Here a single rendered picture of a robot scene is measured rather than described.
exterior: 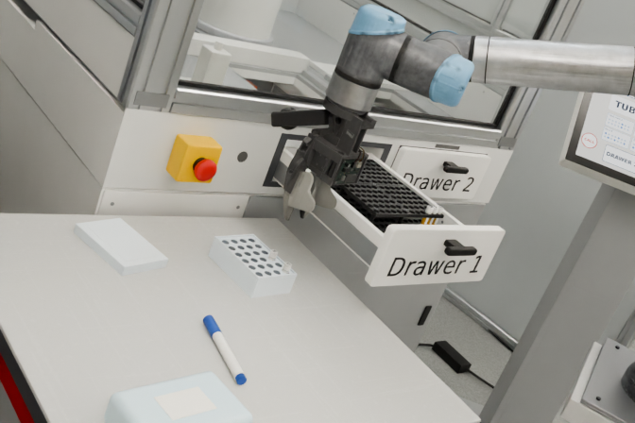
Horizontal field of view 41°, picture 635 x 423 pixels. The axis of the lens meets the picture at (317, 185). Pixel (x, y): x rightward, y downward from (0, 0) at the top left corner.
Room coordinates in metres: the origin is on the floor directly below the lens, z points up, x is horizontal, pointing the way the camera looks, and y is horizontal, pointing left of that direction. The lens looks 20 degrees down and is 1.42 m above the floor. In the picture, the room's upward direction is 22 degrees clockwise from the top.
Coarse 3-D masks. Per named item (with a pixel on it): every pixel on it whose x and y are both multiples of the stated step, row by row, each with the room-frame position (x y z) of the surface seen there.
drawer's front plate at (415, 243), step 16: (384, 240) 1.26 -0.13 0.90; (400, 240) 1.27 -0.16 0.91; (416, 240) 1.30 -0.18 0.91; (432, 240) 1.33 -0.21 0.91; (464, 240) 1.38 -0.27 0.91; (480, 240) 1.42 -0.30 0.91; (496, 240) 1.45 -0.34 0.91; (384, 256) 1.26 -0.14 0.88; (400, 256) 1.28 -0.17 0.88; (416, 256) 1.31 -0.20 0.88; (432, 256) 1.34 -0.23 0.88; (448, 256) 1.37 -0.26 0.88; (464, 256) 1.40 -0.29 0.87; (368, 272) 1.27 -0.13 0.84; (384, 272) 1.27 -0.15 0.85; (416, 272) 1.32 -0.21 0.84; (432, 272) 1.35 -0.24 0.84; (464, 272) 1.41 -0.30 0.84; (480, 272) 1.45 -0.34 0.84
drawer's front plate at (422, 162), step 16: (400, 160) 1.71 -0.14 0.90; (416, 160) 1.74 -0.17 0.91; (432, 160) 1.77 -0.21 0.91; (448, 160) 1.81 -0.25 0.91; (464, 160) 1.84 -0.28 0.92; (480, 160) 1.88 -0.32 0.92; (416, 176) 1.75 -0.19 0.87; (432, 176) 1.79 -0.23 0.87; (448, 176) 1.82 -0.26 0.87; (464, 176) 1.86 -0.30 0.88; (480, 176) 1.90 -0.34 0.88; (432, 192) 1.80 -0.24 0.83; (448, 192) 1.84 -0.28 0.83; (464, 192) 1.88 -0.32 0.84
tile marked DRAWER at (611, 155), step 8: (608, 144) 2.08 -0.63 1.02; (608, 152) 2.07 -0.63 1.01; (616, 152) 2.08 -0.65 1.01; (624, 152) 2.08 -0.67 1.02; (608, 160) 2.06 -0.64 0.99; (616, 160) 2.07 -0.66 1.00; (624, 160) 2.07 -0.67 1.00; (632, 160) 2.08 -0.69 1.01; (624, 168) 2.06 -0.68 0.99; (632, 168) 2.06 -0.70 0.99
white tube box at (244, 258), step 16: (224, 240) 1.27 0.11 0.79; (240, 240) 1.30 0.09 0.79; (256, 240) 1.31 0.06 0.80; (224, 256) 1.24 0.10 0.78; (240, 256) 1.24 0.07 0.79; (256, 256) 1.26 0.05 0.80; (240, 272) 1.21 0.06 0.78; (256, 272) 1.21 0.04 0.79; (272, 272) 1.22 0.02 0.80; (256, 288) 1.18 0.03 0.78; (272, 288) 1.21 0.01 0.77; (288, 288) 1.24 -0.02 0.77
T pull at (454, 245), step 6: (450, 240) 1.35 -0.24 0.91; (456, 240) 1.36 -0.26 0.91; (450, 246) 1.32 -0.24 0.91; (456, 246) 1.33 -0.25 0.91; (462, 246) 1.34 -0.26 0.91; (468, 246) 1.35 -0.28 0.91; (444, 252) 1.31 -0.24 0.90; (450, 252) 1.31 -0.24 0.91; (456, 252) 1.32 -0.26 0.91; (462, 252) 1.33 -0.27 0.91; (468, 252) 1.34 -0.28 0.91; (474, 252) 1.35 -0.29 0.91
